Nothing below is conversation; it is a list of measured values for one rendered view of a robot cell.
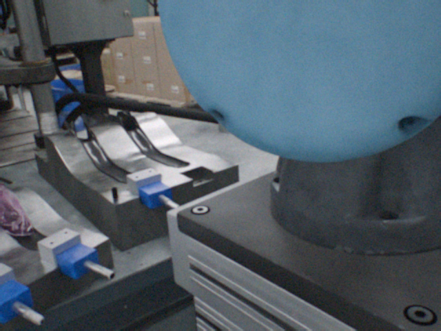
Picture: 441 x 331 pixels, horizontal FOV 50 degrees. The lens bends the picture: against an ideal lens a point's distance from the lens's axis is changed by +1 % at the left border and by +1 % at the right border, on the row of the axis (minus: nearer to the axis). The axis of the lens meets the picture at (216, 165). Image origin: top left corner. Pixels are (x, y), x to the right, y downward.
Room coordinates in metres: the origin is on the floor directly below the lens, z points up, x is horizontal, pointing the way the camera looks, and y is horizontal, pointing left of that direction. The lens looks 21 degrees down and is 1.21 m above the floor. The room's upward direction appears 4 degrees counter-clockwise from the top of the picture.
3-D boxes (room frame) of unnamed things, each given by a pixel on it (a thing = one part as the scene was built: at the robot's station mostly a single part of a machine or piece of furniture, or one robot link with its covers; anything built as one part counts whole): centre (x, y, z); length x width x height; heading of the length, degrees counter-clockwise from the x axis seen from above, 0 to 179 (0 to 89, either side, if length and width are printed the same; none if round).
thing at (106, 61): (6.21, 1.21, 0.34); 0.63 x 0.45 x 0.40; 43
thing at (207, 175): (0.82, 0.04, 0.87); 0.05 x 0.05 x 0.04; 34
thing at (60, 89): (4.66, 1.44, 0.32); 0.60 x 0.41 x 0.22; 49
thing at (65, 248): (0.59, 0.20, 0.86); 0.13 x 0.05 x 0.05; 51
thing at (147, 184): (0.73, 0.10, 0.89); 0.13 x 0.05 x 0.05; 34
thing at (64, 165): (0.99, 0.20, 0.87); 0.50 x 0.26 x 0.14; 34
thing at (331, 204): (0.34, -0.12, 1.09); 0.15 x 0.15 x 0.10
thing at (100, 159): (0.97, 0.20, 0.92); 0.35 x 0.16 x 0.09; 34
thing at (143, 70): (5.31, 0.47, 0.47); 1.22 x 0.80 x 0.94; 47
